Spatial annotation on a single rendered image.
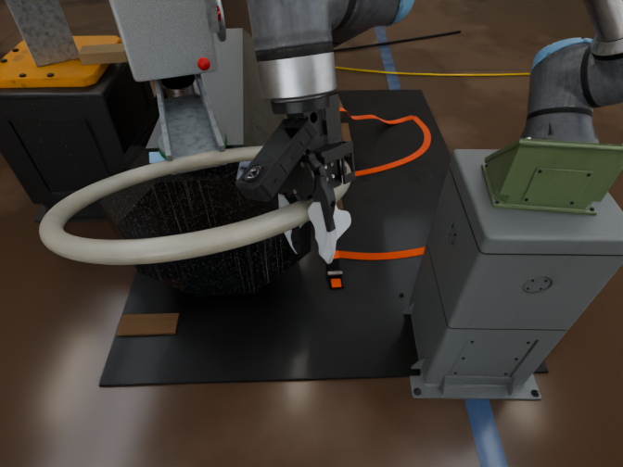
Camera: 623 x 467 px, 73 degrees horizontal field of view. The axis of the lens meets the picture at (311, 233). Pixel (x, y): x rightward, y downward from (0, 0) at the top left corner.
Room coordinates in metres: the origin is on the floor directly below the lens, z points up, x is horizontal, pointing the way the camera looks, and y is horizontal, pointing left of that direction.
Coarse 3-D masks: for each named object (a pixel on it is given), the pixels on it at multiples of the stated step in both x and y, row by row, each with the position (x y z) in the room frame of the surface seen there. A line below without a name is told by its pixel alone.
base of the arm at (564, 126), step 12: (552, 108) 0.96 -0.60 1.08; (564, 108) 0.95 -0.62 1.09; (576, 108) 0.94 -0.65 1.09; (528, 120) 0.99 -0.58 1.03; (540, 120) 0.95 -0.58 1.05; (552, 120) 0.93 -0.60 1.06; (564, 120) 0.92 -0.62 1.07; (576, 120) 0.92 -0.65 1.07; (588, 120) 0.93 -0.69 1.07; (528, 132) 0.95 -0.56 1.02; (540, 132) 0.92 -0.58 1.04; (552, 132) 0.90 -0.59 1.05; (564, 132) 0.89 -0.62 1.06; (576, 132) 0.89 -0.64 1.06; (588, 132) 0.89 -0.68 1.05
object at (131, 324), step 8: (128, 320) 1.02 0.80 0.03; (136, 320) 1.02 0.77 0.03; (144, 320) 1.02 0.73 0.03; (152, 320) 1.02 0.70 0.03; (160, 320) 1.02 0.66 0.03; (168, 320) 1.02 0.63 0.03; (176, 320) 1.02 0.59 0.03; (120, 328) 0.97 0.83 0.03; (128, 328) 0.97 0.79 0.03; (136, 328) 0.97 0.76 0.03; (144, 328) 0.97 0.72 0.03; (152, 328) 0.97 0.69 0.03; (160, 328) 0.97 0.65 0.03; (168, 328) 0.97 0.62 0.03; (176, 328) 0.98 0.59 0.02
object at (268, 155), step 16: (288, 128) 0.44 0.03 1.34; (304, 128) 0.43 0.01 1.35; (272, 144) 0.42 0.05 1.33; (288, 144) 0.41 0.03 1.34; (304, 144) 0.42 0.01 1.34; (256, 160) 0.40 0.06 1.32; (272, 160) 0.39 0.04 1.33; (288, 160) 0.39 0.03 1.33; (240, 176) 0.39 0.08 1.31; (256, 176) 0.37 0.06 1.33; (272, 176) 0.37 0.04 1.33; (256, 192) 0.35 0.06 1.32; (272, 192) 0.36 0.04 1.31
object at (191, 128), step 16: (160, 96) 0.98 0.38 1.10; (192, 96) 1.07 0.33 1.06; (160, 112) 0.90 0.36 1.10; (176, 112) 0.98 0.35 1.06; (192, 112) 0.98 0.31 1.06; (208, 112) 0.90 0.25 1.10; (176, 128) 0.90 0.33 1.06; (192, 128) 0.90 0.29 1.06; (208, 128) 0.90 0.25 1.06; (176, 144) 0.83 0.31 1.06; (192, 144) 0.83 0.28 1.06; (208, 144) 0.83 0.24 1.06
